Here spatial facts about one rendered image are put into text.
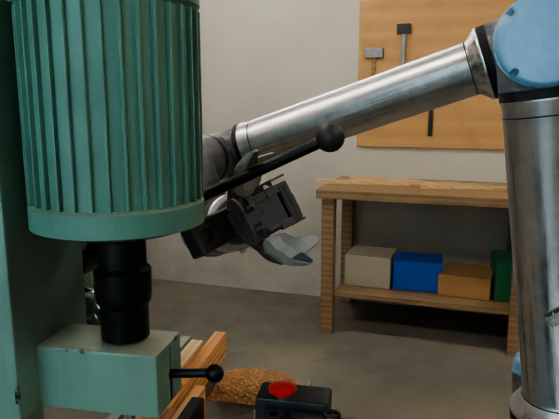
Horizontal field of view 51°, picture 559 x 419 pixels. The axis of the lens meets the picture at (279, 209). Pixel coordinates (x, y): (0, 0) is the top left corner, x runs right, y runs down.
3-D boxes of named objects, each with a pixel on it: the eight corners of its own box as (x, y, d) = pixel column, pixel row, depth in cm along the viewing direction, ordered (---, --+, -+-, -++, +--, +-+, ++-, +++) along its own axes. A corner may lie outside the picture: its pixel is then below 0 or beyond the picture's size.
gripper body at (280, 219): (284, 170, 80) (251, 185, 90) (232, 196, 76) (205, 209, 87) (309, 219, 80) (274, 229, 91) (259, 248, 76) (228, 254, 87)
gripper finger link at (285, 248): (339, 243, 73) (294, 212, 79) (303, 265, 70) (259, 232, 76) (341, 261, 74) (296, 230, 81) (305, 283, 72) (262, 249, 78)
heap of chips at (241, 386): (291, 408, 81) (291, 390, 81) (206, 400, 84) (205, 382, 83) (300, 381, 90) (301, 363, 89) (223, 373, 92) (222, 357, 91)
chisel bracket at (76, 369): (160, 433, 60) (156, 357, 59) (37, 419, 63) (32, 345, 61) (185, 398, 67) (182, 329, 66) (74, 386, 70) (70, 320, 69)
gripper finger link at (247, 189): (272, 123, 73) (268, 173, 80) (233, 140, 71) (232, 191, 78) (287, 137, 72) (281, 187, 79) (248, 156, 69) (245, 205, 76)
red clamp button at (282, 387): (294, 401, 61) (294, 391, 61) (265, 398, 61) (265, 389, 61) (299, 387, 64) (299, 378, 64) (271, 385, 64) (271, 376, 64)
